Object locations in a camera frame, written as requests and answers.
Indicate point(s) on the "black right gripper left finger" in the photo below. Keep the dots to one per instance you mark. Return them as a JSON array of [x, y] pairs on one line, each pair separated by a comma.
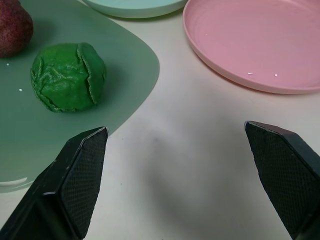
[[72, 185]]

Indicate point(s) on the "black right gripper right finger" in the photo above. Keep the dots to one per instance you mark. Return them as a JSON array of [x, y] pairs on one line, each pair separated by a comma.
[[287, 175]]

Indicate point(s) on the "green toy cabbage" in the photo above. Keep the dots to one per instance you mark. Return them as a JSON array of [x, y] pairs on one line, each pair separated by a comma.
[[68, 77]]

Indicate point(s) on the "pink round plate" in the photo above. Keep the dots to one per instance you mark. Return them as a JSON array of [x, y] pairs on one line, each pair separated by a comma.
[[255, 42]]

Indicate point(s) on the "dark red round fruit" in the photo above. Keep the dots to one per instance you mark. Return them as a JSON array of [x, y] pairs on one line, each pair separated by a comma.
[[12, 26]]

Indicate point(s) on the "light teal round plate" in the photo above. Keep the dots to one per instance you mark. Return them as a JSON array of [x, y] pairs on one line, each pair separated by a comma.
[[135, 6]]

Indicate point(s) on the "green flat mat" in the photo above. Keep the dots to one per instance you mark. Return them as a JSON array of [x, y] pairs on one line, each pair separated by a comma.
[[75, 105]]

